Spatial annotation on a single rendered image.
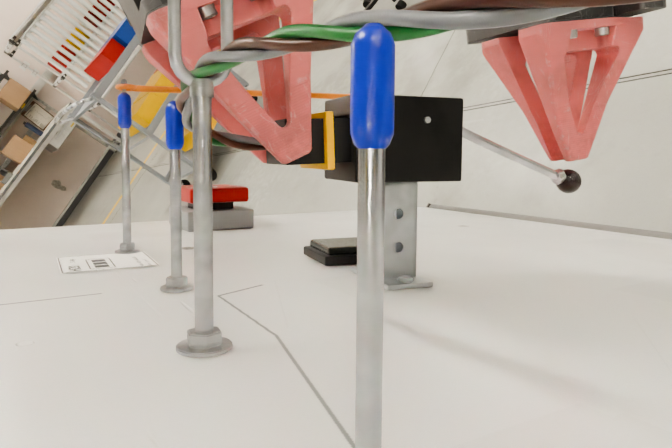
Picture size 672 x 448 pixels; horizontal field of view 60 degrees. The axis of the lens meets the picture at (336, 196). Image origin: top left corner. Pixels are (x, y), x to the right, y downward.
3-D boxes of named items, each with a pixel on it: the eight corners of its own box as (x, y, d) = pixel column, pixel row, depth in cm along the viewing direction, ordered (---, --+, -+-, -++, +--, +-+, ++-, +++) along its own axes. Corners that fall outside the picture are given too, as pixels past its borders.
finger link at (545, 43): (555, 170, 29) (540, -20, 28) (475, 166, 36) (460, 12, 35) (655, 151, 32) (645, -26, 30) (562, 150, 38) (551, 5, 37)
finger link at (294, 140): (237, 196, 22) (121, -43, 20) (210, 187, 29) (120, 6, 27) (383, 123, 24) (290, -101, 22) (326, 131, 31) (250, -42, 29)
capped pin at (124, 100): (144, 252, 36) (141, 78, 35) (120, 255, 35) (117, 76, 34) (133, 249, 37) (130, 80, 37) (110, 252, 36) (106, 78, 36)
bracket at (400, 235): (433, 286, 28) (435, 182, 27) (388, 290, 27) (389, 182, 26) (390, 268, 32) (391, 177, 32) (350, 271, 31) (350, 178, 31)
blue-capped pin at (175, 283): (195, 291, 26) (193, 100, 26) (161, 294, 26) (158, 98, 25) (191, 284, 28) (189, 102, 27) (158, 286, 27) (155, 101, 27)
